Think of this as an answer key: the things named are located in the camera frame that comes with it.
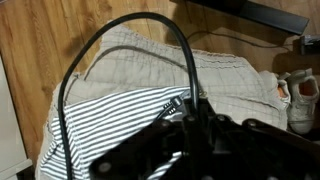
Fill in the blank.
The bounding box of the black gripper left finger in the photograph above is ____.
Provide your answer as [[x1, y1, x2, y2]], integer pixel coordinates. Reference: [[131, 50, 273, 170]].
[[89, 98, 201, 180]]

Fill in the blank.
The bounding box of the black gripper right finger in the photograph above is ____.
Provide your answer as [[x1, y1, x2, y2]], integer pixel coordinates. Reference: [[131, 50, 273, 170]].
[[199, 98, 320, 180]]

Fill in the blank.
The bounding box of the black power cable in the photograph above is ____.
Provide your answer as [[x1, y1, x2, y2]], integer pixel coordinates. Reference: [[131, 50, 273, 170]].
[[57, 11, 201, 180]]

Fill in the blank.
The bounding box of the striped white grey cloth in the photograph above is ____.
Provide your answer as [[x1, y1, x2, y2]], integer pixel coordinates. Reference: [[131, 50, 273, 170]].
[[39, 85, 193, 180]]

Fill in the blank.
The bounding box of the white sneaker orange insole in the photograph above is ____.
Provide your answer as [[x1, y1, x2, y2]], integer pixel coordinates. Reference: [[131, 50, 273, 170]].
[[285, 68, 320, 135], [259, 69, 292, 104]]

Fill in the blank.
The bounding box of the beige quilted blanket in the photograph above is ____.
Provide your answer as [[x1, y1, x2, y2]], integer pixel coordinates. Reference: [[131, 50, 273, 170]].
[[34, 23, 289, 180]]

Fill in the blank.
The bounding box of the grey metal leg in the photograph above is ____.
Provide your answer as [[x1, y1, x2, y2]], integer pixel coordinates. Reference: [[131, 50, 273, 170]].
[[299, 34, 320, 56]]

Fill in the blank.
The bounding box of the black flat equipment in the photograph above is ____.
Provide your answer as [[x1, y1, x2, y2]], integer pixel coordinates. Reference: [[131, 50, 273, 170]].
[[186, 0, 310, 36]]

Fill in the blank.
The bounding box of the white door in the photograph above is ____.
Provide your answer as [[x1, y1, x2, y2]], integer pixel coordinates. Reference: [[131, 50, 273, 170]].
[[0, 54, 33, 180]]

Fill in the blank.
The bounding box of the thin black floor cord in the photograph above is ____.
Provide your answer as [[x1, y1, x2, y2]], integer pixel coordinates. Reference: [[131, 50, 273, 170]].
[[184, 30, 294, 53]]

